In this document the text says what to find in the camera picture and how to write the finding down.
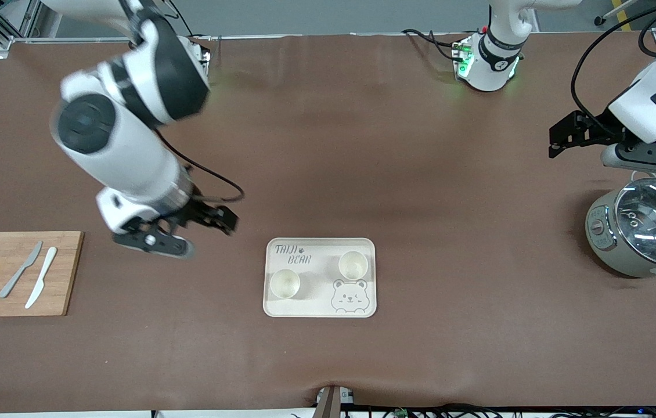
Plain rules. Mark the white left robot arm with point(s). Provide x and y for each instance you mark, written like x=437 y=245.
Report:
x=490 y=64

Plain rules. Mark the beige bear print tray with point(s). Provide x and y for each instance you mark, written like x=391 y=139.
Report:
x=316 y=302

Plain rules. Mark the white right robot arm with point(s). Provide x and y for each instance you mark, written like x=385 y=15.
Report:
x=119 y=145

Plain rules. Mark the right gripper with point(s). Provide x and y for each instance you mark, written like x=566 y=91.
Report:
x=193 y=212

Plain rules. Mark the bamboo cutting board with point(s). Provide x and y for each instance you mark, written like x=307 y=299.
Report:
x=64 y=273

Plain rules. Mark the grey plastic knife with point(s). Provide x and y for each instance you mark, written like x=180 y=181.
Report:
x=20 y=270

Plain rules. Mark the white plastic knife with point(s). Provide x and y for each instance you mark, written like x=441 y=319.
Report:
x=43 y=273

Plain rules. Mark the black caster wheel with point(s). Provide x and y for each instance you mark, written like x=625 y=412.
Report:
x=599 y=21

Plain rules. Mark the brown table cover mat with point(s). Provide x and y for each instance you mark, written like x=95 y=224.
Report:
x=363 y=145

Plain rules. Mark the white IKEA cup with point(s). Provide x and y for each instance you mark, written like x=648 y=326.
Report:
x=353 y=265
x=285 y=284

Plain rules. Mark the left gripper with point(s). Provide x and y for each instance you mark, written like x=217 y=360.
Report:
x=599 y=131

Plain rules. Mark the grey-green electric pot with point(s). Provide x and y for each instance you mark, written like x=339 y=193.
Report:
x=601 y=232

